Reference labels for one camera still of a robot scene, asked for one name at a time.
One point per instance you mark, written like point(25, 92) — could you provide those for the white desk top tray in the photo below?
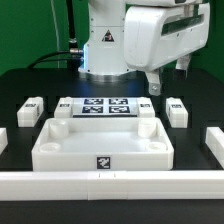
point(103, 144)

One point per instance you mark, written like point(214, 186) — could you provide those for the fiducial marker sheet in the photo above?
point(109, 106)

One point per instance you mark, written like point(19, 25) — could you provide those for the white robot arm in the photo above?
point(103, 53)

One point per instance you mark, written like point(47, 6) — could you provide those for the white left fence block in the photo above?
point(3, 139)

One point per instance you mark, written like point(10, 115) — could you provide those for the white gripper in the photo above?
point(155, 36)

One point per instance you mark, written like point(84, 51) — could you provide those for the white right fence block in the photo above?
point(215, 142)

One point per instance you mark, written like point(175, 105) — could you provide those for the white fence block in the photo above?
point(215, 142)
point(3, 139)

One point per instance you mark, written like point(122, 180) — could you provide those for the white front fence bar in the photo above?
point(111, 185)

